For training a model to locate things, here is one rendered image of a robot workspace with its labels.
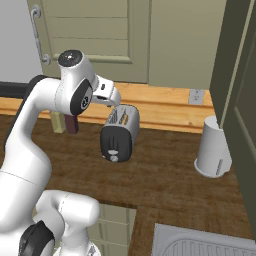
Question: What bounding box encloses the grey cupboard handle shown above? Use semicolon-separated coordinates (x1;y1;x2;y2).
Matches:
30;4;52;66

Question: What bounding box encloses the beige lower cupboard door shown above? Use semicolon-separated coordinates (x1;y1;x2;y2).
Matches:
87;202;138;256

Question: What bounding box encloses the dark brown block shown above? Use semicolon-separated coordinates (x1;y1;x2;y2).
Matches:
64;114;80;135

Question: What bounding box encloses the beige panelled cupboard door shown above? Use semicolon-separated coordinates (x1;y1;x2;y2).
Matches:
26;0;151;85

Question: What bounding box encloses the dark olive tall cupboard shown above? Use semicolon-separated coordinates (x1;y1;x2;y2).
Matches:
209;0;256;242

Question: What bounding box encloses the grey wall outlet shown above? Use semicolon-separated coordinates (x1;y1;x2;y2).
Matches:
188;88;205;106

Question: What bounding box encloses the white cylindrical canister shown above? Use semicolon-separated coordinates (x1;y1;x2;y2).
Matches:
194;114;233;179

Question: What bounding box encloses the grey sink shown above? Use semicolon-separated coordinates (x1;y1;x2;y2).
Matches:
151;222;256;256

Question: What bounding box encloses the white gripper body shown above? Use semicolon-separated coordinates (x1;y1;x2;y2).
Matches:
92;82;123;108

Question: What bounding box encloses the bread slice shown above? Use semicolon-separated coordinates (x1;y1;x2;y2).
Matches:
120;107;131;126

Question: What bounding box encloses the silver and black toaster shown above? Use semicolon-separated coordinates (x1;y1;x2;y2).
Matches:
99;104;141;164

